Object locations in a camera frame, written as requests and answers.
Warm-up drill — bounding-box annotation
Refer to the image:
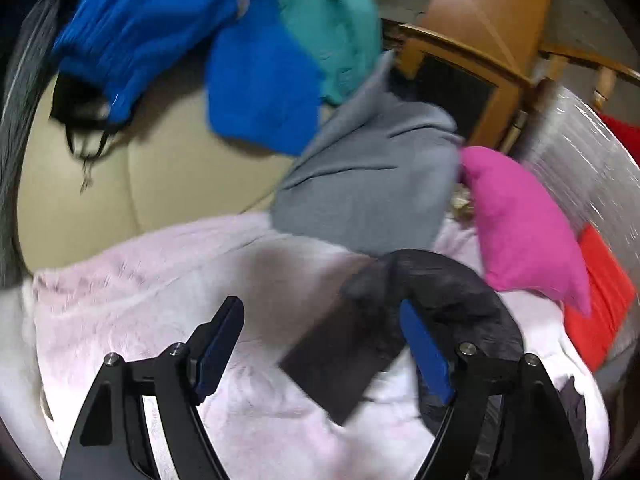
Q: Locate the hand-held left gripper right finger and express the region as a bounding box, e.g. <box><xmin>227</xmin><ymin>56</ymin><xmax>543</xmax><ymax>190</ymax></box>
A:
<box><xmin>398</xmin><ymin>299</ymin><xmax>593</xmax><ymax>480</ymax></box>

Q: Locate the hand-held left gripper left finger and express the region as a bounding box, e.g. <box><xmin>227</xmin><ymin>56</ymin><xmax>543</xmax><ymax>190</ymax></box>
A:
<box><xmin>59</xmin><ymin>296</ymin><xmax>246</xmax><ymax>480</ymax></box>

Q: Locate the white fluffy blanket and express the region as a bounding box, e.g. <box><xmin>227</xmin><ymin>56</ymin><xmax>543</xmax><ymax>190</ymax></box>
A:
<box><xmin>0</xmin><ymin>212</ymin><xmax>611</xmax><ymax>480</ymax></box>

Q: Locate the pink pillow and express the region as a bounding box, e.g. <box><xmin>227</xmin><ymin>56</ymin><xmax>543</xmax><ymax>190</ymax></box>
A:
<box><xmin>459</xmin><ymin>146</ymin><xmax>592</xmax><ymax>317</ymax></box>

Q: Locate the folded orange-red cloth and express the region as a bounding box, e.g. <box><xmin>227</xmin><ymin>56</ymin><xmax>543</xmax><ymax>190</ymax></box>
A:
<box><xmin>564</xmin><ymin>224</ymin><xmax>636</xmax><ymax>371</ymax></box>

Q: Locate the grey garment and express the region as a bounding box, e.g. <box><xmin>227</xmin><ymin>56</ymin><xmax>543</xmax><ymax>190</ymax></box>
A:
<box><xmin>272</xmin><ymin>52</ymin><xmax>463</xmax><ymax>256</ymax></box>

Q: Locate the silver foil mat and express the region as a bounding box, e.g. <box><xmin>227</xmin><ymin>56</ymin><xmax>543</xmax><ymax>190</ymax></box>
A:
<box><xmin>520</xmin><ymin>85</ymin><xmax>640</xmax><ymax>241</ymax></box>

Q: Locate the red cloth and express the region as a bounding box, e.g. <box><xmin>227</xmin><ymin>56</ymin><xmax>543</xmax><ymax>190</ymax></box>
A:
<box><xmin>597</xmin><ymin>112</ymin><xmax>640</xmax><ymax>166</ymax></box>

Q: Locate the dark grey fabric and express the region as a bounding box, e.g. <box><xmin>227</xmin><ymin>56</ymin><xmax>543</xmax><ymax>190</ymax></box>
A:
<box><xmin>0</xmin><ymin>0</ymin><xmax>66</xmax><ymax>291</ymax></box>

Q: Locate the teal garment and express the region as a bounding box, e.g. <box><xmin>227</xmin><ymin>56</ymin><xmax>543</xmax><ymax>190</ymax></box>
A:
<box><xmin>272</xmin><ymin>0</ymin><xmax>383</xmax><ymax>106</ymax></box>

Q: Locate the blue garment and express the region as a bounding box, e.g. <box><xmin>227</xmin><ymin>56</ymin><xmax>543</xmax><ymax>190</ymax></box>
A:
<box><xmin>52</xmin><ymin>0</ymin><xmax>323</xmax><ymax>156</ymax></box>

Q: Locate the black stringed garment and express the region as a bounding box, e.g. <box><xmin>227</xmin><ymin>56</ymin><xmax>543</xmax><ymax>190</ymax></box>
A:
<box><xmin>50</xmin><ymin>75</ymin><xmax>133</xmax><ymax>193</ymax></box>

